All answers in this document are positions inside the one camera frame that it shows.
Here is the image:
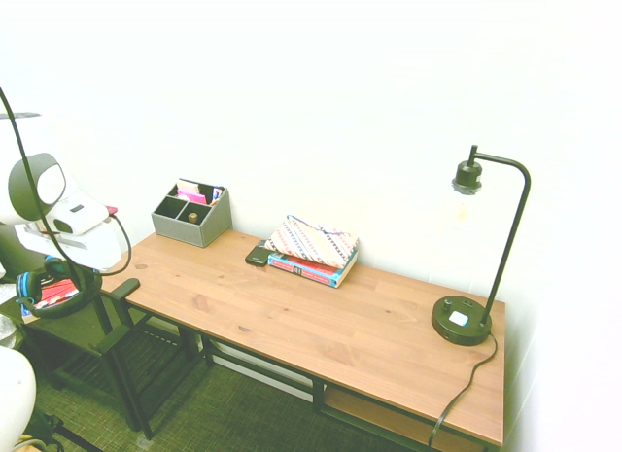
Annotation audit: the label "black smartphone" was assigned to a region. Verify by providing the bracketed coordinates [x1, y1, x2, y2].
[244, 239, 272, 268]

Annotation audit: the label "black desk lamp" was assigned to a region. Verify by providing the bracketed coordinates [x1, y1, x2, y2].
[431, 144, 533, 348]

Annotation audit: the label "wooden desk with black frame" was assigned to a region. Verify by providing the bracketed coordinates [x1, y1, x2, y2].
[99, 227, 507, 452]

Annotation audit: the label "striped colourful fabric pouch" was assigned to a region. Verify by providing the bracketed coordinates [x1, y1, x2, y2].
[262, 214, 361, 273]

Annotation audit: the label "red book with blue spine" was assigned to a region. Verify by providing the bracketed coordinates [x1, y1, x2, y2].
[267, 250, 360, 291]

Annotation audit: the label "black lamp power cord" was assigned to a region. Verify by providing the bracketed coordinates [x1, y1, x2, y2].
[427, 330, 500, 449]

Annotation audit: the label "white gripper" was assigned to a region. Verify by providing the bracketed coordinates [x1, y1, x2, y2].
[13, 221, 123, 272]

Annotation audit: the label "blue and black headphone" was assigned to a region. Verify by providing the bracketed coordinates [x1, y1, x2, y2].
[14, 256, 104, 321]

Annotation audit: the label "black side chair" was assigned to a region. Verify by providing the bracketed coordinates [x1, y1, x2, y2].
[0, 296, 198, 441]

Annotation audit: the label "grey desk organizer box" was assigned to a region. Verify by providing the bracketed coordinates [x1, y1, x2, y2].
[151, 178, 232, 250]

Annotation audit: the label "thin black camera cable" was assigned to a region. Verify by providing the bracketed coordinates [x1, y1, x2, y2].
[99, 214, 134, 279]

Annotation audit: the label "white robot head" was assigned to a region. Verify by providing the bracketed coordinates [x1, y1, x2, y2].
[0, 86, 94, 297]

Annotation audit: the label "pink sticky notes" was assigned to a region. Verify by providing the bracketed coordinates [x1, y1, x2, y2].
[175, 188, 209, 206]

